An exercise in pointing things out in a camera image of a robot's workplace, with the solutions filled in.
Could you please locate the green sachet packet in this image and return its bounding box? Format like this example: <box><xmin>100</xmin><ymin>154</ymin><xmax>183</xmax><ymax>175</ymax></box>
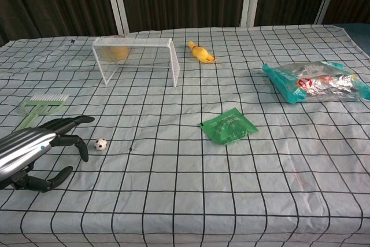
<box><xmin>198</xmin><ymin>107</ymin><xmax>258</xmax><ymax>145</ymax></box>

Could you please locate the teal silver snack bag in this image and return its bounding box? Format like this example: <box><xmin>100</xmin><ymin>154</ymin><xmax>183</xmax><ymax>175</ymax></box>
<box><xmin>262</xmin><ymin>61</ymin><xmax>370</xmax><ymax>105</ymax></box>

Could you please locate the yellow rubber chicken toy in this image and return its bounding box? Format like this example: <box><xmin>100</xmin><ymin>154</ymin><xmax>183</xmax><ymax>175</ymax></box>
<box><xmin>187</xmin><ymin>40</ymin><xmax>218</xmax><ymax>64</ymax></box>

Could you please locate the small soccer ball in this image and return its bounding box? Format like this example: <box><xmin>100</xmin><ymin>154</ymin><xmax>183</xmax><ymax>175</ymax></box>
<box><xmin>94</xmin><ymin>138</ymin><xmax>108</xmax><ymax>152</ymax></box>

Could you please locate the white wire mini goal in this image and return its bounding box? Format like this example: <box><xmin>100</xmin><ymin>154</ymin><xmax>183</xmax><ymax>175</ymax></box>
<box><xmin>92</xmin><ymin>37</ymin><xmax>181</xmax><ymax>88</ymax></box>

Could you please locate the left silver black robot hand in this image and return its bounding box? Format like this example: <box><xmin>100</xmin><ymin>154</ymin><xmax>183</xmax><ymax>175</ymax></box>
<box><xmin>0</xmin><ymin>115</ymin><xmax>95</xmax><ymax>193</ymax></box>

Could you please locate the yellow round ball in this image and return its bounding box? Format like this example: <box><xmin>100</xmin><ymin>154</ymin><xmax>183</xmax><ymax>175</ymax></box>
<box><xmin>101</xmin><ymin>45</ymin><xmax>131</xmax><ymax>62</ymax></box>

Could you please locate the green white cleaning brush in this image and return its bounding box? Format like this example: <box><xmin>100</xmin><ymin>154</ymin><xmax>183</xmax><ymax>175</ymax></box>
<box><xmin>14</xmin><ymin>94</ymin><xmax>70</xmax><ymax>131</ymax></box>

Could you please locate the checkered light blue tablecloth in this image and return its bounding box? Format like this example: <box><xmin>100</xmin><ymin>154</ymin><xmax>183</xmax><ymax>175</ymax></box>
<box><xmin>0</xmin><ymin>24</ymin><xmax>370</xmax><ymax>247</ymax></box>

